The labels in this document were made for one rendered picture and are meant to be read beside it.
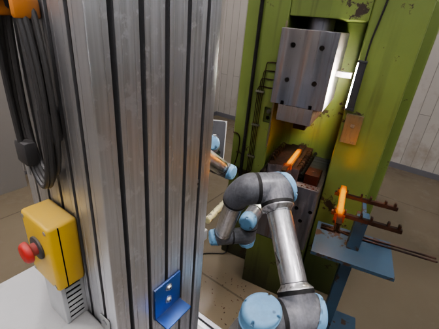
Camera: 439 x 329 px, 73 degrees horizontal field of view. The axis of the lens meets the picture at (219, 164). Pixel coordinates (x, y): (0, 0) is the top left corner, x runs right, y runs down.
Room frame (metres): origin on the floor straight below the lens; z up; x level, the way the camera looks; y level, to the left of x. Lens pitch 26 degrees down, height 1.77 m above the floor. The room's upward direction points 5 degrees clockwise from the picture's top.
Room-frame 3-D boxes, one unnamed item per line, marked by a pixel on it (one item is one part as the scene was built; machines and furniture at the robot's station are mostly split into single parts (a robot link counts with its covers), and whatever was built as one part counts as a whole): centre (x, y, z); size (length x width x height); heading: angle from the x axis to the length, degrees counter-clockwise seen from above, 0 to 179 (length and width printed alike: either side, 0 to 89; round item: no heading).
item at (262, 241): (1.84, -0.54, 0.23); 0.56 x 0.38 x 0.47; 155
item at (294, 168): (1.86, -0.49, 0.96); 0.42 x 0.20 x 0.09; 155
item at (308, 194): (1.84, -0.54, 0.69); 0.56 x 0.38 x 0.45; 155
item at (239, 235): (1.11, -0.15, 0.88); 0.11 x 0.08 x 0.11; 104
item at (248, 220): (1.11, -0.16, 0.98); 0.11 x 0.08 x 0.09; 155
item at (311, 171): (1.64, -0.58, 0.95); 0.12 x 0.09 x 0.07; 155
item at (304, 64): (1.84, -0.52, 1.56); 0.42 x 0.39 x 0.40; 155
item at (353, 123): (1.65, -0.74, 1.27); 0.09 x 0.02 x 0.17; 65
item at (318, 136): (2.13, -0.66, 1.37); 0.41 x 0.10 x 0.91; 65
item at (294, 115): (1.86, -0.49, 1.32); 0.42 x 0.20 x 0.10; 155
